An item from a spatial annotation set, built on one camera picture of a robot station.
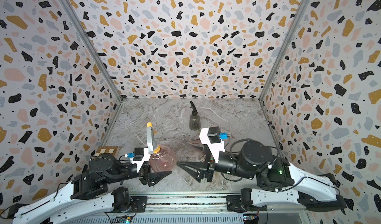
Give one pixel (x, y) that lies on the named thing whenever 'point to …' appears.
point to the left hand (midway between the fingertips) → (169, 162)
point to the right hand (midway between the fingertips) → (183, 154)
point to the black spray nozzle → (194, 111)
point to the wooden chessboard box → (113, 150)
